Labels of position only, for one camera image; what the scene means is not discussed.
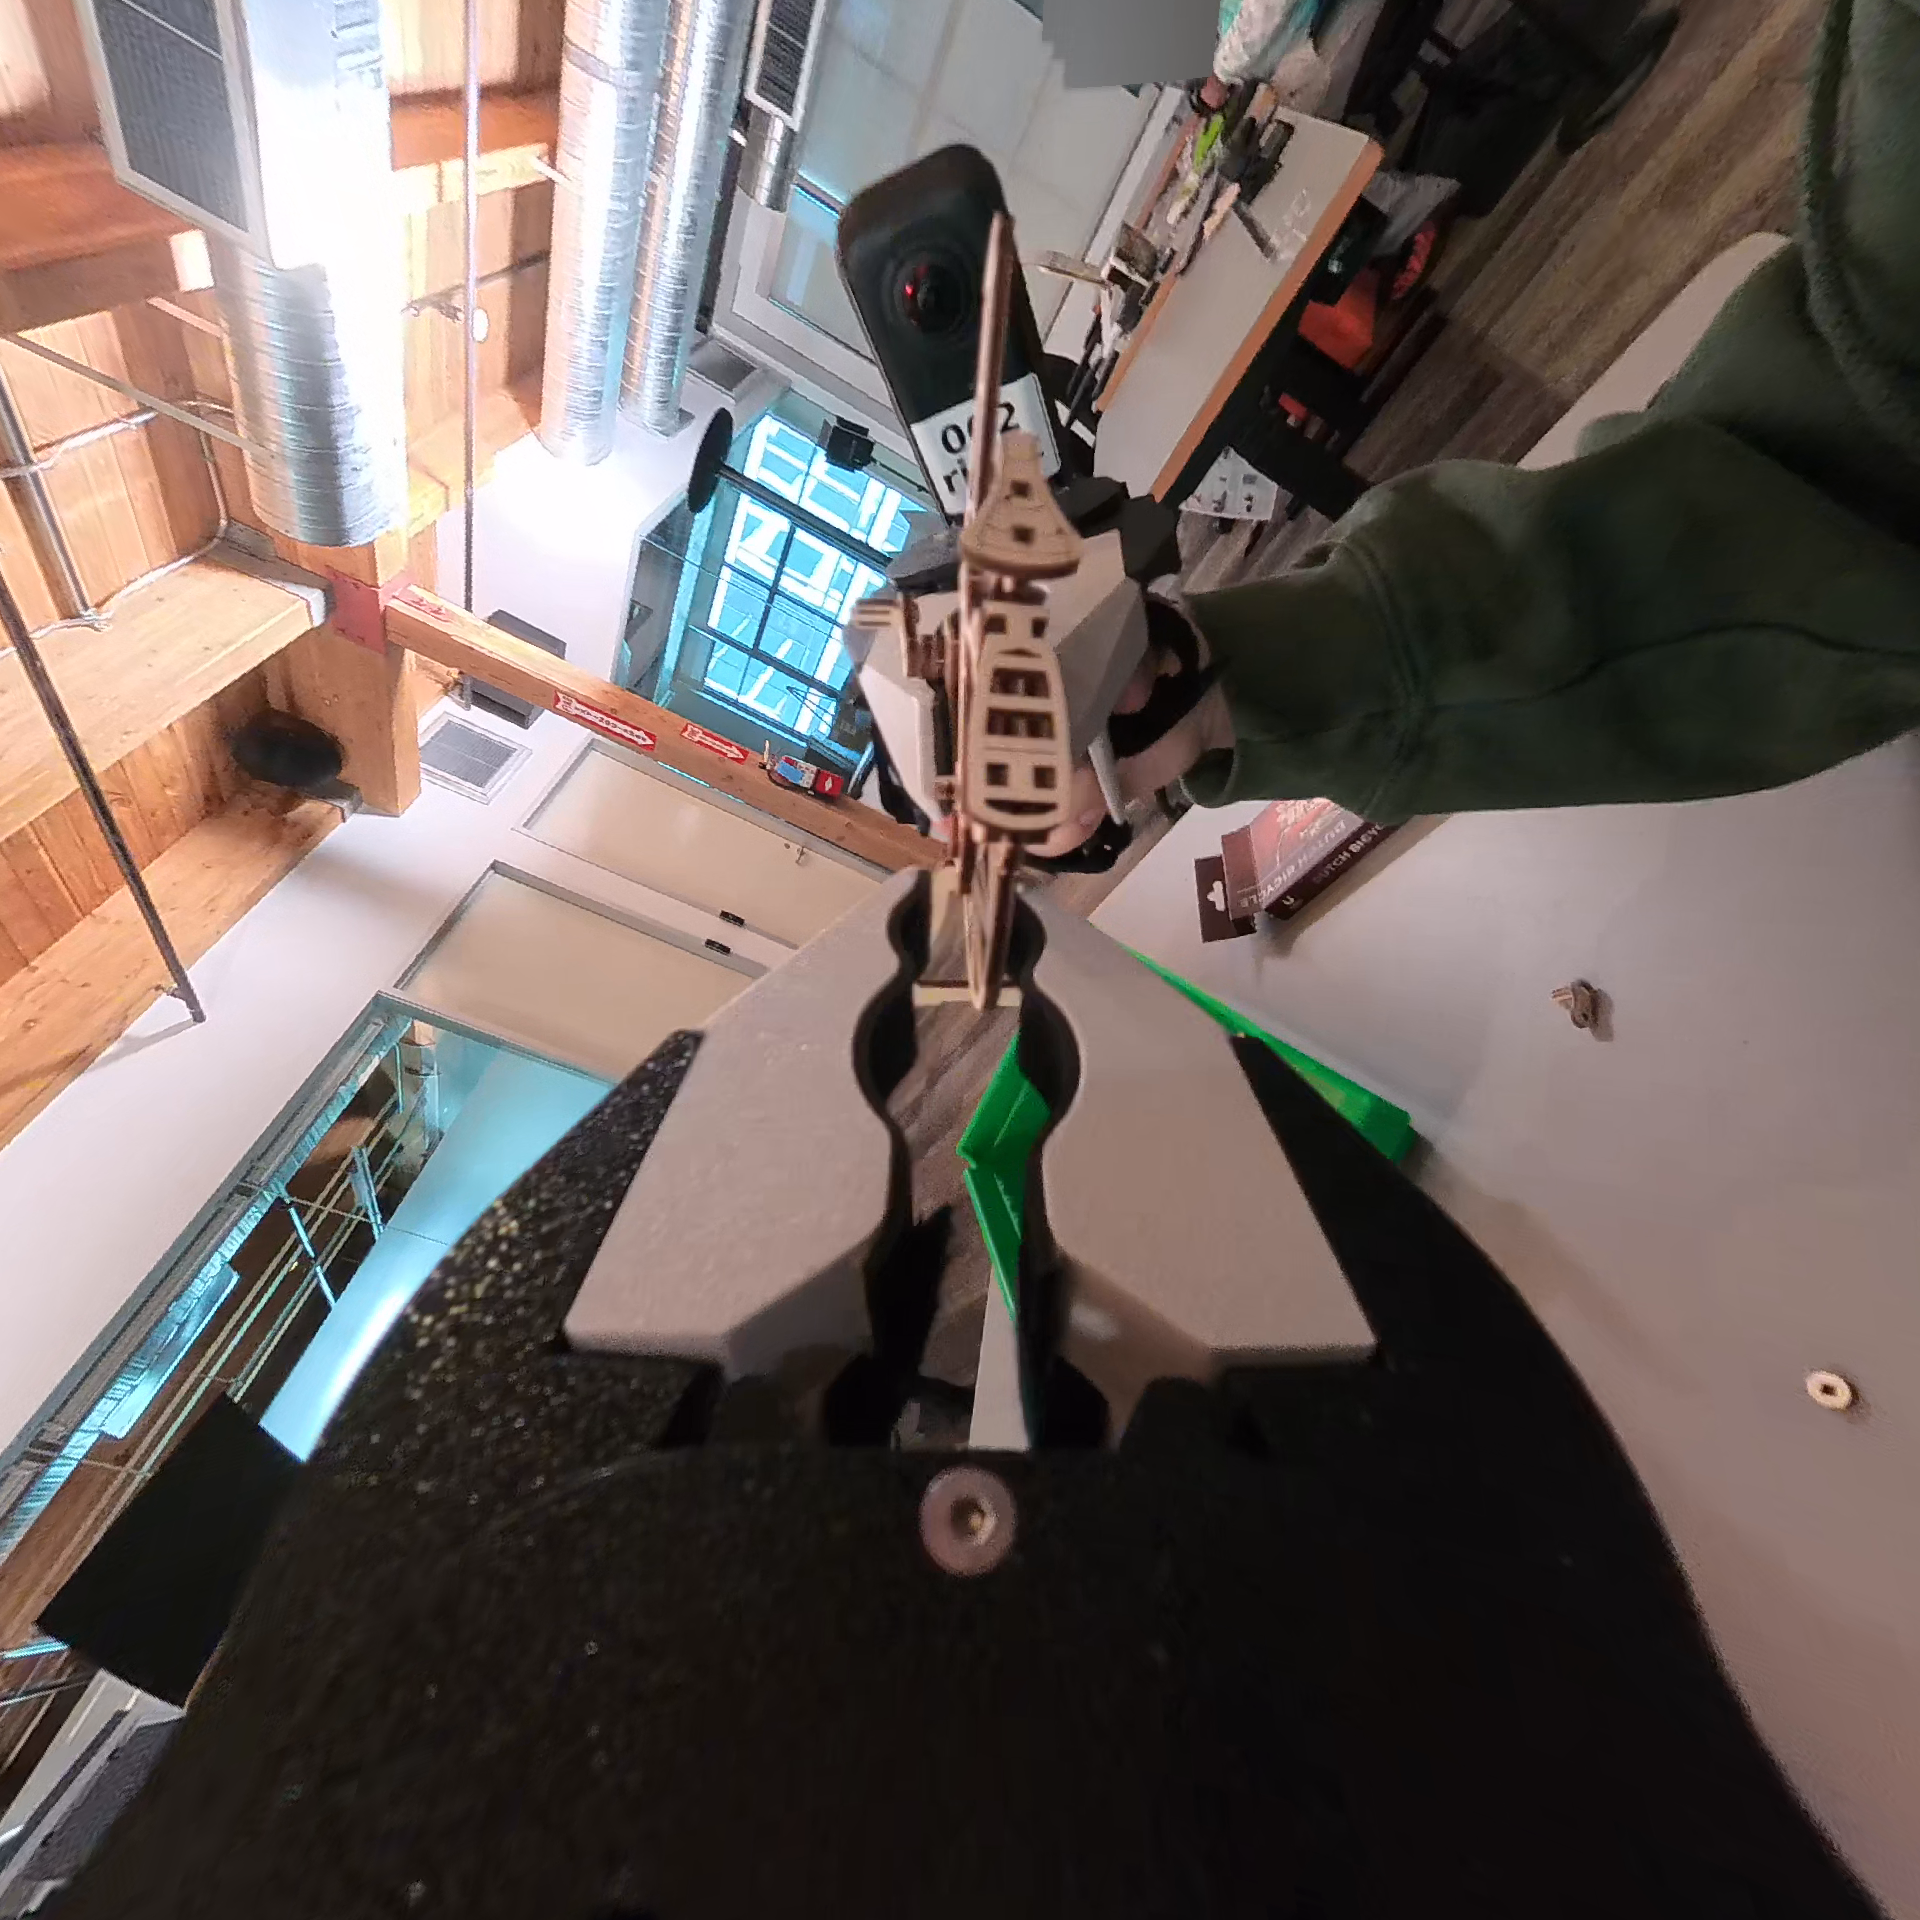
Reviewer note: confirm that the dark printed package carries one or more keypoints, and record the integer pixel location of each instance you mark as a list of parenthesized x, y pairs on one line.
[(1299, 863)]

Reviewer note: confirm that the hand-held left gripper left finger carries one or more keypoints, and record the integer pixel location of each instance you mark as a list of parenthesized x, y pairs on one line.
[(705, 1200)]

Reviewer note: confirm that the grid pane window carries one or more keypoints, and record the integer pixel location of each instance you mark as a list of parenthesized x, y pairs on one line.
[(795, 584)]

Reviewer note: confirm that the slim silver air duct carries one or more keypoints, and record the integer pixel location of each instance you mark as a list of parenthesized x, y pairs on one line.
[(622, 224)]

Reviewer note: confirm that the wooden bicycle model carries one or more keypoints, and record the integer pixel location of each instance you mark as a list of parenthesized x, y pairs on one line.
[(1013, 721)]

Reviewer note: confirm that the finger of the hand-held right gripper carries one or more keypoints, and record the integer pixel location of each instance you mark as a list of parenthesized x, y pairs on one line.
[(896, 691), (1107, 614)]

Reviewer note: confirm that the small round wooden gear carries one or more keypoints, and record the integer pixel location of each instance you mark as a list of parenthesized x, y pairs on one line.
[(1827, 1389)]

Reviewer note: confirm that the large silver air duct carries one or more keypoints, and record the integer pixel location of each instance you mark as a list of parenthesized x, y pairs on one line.
[(308, 301)]

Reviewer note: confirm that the metal vent grille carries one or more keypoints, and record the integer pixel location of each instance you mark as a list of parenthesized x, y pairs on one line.
[(173, 112)]

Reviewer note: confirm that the wooden ceiling beam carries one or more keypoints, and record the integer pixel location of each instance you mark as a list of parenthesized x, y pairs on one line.
[(601, 705)]

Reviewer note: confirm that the white table orange edge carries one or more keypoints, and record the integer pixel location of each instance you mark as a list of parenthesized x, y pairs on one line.
[(1245, 284)]

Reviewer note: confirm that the glass railing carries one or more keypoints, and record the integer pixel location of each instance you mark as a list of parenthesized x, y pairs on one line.
[(225, 1231)]

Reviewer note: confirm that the small wooden puzzle piece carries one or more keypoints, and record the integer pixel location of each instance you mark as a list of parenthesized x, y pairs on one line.
[(1574, 1003)]

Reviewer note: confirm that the frosted glass door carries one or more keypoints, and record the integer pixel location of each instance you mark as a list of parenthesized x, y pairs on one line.
[(675, 825), (571, 961)]

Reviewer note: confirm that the person's green hoodie torso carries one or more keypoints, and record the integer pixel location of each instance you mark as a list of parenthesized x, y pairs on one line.
[(1868, 180)]

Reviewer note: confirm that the green plastic bin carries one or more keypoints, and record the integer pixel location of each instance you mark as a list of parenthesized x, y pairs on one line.
[(1320, 1088)]

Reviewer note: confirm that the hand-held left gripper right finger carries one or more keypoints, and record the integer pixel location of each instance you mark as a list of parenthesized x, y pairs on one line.
[(1200, 1200)]

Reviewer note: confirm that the orange tool case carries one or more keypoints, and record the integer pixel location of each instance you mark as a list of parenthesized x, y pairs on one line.
[(1351, 315)]

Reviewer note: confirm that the person's right forearm green sleeve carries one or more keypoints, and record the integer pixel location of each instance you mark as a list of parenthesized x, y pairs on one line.
[(1501, 645)]

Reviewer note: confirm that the person's right hand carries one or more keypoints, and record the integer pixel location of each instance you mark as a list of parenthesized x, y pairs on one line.
[(1179, 772)]

